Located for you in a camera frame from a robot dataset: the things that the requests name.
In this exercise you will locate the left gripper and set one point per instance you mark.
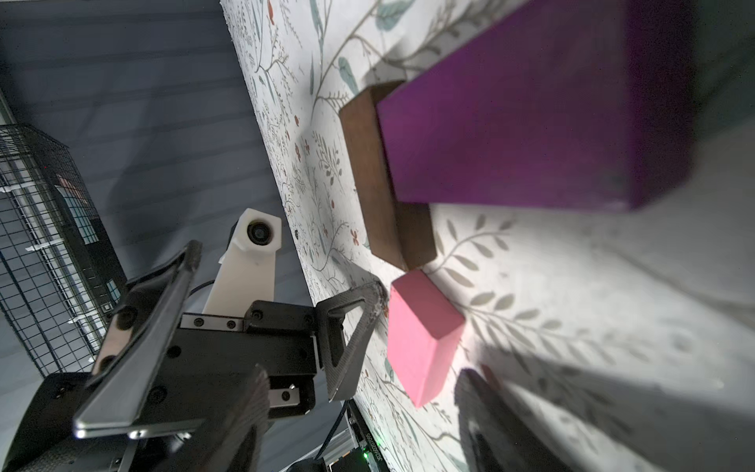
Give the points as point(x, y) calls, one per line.
point(156, 379)

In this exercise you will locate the floral table mat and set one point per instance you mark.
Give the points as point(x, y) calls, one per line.
point(625, 341)

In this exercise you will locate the pink block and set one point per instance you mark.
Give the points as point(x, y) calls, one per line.
point(424, 332)

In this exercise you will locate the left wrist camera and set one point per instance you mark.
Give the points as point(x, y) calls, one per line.
point(247, 267)

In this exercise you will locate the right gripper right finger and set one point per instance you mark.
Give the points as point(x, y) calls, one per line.
point(492, 436)

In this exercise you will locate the brown block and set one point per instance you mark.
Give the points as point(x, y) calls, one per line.
point(400, 234)

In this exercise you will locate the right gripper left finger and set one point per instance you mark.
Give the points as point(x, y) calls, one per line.
point(230, 440)

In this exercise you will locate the purple block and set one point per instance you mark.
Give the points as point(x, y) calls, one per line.
point(562, 104)

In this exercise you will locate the black wire wall basket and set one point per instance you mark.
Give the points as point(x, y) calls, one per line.
point(60, 276)

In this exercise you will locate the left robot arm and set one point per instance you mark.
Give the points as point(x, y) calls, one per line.
point(45, 440)

